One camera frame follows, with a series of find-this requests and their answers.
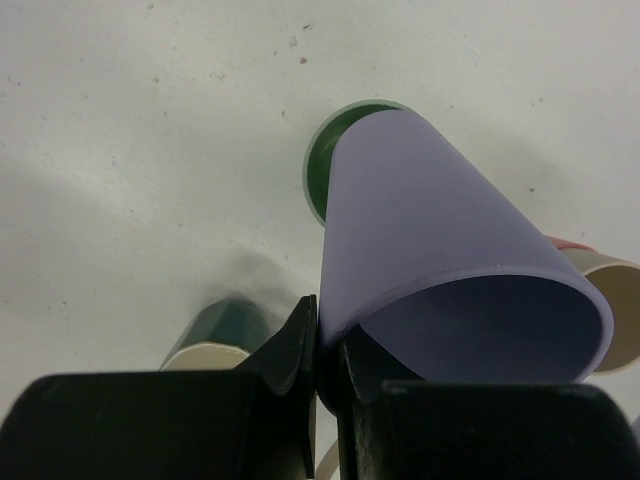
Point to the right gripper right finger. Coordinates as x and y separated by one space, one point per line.
392 425

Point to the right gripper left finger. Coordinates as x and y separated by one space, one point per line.
255 421

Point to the dark green ceramic mug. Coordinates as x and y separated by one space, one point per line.
220 337

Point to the lavender plastic cup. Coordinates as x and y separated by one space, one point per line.
441 270

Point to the pink plastic cup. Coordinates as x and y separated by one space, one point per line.
562 244

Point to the light green plastic cup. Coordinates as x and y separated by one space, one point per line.
318 155

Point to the beige plastic cup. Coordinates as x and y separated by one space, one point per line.
618 282

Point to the cream painted ceramic mug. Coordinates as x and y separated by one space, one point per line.
329 464

